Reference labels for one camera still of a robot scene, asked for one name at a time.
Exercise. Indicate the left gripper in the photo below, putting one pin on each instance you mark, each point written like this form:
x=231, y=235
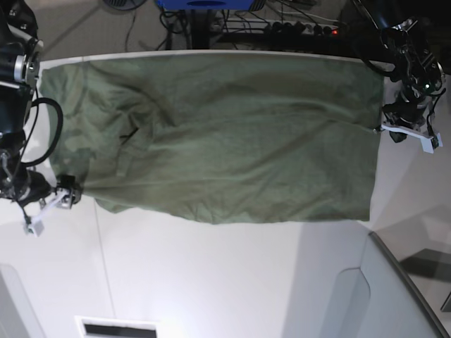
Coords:
x=404, y=118

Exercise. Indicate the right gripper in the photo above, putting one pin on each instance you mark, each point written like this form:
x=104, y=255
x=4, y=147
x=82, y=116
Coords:
x=33, y=187

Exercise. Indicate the green t-shirt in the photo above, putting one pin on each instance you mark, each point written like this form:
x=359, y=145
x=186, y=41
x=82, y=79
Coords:
x=222, y=138

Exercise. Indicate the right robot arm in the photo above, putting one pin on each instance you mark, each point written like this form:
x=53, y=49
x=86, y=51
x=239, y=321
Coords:
x=21, y=50

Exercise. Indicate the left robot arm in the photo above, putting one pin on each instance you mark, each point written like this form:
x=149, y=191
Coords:
x=415, y=67

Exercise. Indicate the black power strip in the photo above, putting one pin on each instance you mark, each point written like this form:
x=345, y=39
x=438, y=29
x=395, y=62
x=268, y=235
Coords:
x=257, y=26

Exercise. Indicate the blue box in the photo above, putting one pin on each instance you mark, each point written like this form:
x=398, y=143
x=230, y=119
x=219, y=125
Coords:
x=175, y=5

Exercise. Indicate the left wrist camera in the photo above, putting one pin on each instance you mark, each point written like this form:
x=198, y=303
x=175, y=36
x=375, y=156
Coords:
x=430, y=144

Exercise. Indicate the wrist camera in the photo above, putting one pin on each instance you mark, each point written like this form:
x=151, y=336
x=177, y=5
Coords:
x=430, y=144
x=34, y=226

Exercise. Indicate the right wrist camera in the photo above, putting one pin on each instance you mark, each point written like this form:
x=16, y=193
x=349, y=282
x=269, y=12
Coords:
x=34, y=226

